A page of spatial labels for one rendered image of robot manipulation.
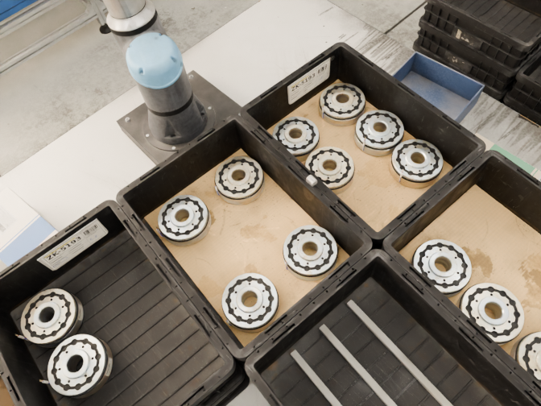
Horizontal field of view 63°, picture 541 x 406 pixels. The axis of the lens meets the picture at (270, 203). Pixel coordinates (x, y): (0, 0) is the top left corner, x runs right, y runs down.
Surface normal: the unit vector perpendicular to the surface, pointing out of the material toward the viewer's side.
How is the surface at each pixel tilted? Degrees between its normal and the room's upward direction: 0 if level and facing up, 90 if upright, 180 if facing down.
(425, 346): 0
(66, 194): 0
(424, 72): 90
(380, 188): 0
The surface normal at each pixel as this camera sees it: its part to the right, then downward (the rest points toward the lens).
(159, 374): -0.08, -0.48
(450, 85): -0.66, 0.68
